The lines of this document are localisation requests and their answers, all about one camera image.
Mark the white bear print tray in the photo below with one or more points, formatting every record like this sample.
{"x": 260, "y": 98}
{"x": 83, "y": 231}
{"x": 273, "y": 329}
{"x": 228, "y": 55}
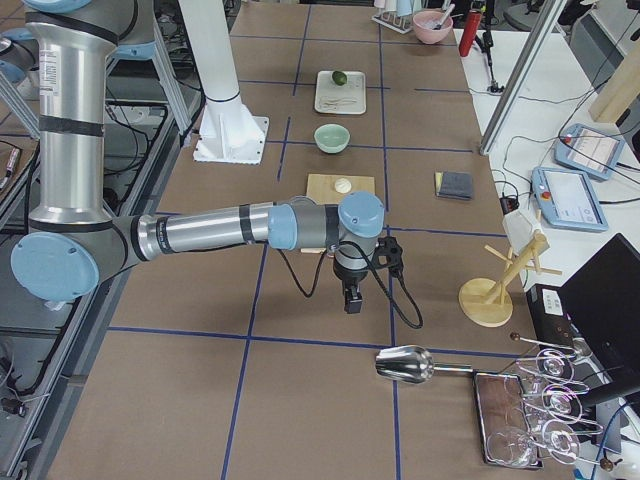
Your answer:
{"x": 355, "y": 87}

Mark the wooden block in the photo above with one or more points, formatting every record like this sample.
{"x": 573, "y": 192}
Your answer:
{"x": 621, "y": 90}

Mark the red bottle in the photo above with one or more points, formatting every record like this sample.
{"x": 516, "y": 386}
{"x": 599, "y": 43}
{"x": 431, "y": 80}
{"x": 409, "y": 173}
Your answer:
{"x": 471, "y": 27}

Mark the metal scoop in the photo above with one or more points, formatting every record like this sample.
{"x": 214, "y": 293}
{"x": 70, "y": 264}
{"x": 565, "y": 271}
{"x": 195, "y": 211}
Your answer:
{"x": 413, "y": 364}

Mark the dark wooden glass tray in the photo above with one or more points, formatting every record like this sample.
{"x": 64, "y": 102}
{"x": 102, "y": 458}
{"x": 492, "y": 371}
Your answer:
{"x": 498, "y": 400}

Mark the clear wine glass back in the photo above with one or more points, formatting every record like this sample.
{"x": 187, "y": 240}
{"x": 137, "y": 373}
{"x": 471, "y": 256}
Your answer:
{"x": 549, "y": 364}

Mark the clear wine glass middle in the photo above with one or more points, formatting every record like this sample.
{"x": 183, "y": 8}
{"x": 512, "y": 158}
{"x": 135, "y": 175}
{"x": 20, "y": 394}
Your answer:
{"x": 553, "y": 402}

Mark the far blue teach pendant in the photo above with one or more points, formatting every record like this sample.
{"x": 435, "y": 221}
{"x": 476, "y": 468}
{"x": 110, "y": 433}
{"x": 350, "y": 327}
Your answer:
{"x": 582, "y": 148}

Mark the blue teach pendant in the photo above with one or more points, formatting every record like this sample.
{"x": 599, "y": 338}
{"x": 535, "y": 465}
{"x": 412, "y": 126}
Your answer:
{"x": 582, "y": 148}
{"x": 567, "y": 199}

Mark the clear wine glass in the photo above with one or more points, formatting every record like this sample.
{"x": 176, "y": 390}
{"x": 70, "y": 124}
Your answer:
{"x": 553, "y": 402}
{"x": 516, "y": 448}
{"x": 549, "y": 364}

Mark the bamboo cutting board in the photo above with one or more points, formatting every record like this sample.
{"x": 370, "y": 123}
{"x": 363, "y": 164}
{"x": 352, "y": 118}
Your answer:
{"x": 320, "y": 187}

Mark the clear wine glass front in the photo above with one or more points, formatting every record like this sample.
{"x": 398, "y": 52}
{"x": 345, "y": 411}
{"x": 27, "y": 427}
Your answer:
{"x": 516, "y": 448}

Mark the mint green bowl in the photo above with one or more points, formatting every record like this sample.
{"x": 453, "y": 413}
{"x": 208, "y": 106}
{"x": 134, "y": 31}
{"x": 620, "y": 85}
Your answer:
{"x": 332, "y": 138}

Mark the grey yellow sponge cloth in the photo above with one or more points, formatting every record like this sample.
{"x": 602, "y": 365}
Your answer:
{"x": 455, "y": 185}

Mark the pink mixing bowl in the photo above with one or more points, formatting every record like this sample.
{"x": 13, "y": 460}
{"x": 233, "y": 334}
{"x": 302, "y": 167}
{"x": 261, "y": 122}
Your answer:
{"x": 429, "y": 29}

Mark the wooden mug tree stand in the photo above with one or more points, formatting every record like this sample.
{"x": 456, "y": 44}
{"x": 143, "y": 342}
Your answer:
{"x": 485, "y": 301}

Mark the aluminium frame post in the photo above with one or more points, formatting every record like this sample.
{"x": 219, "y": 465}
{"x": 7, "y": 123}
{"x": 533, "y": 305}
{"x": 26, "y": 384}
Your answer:
{"x": 541, "y": 30}

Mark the near blue teach pendant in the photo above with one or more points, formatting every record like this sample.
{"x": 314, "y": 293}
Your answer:
{"x": 567, "y": 199}

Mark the white dish rack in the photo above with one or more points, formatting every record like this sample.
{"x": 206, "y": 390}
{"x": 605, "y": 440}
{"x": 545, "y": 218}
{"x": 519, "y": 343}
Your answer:
{"x": 394, "y": 14}

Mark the black monitor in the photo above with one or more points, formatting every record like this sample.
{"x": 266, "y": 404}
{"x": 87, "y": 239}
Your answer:
{"x": 602, "y": 301}

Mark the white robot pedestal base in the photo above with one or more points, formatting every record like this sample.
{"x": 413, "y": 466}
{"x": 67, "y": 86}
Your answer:
{"x": 228, "y": 132}

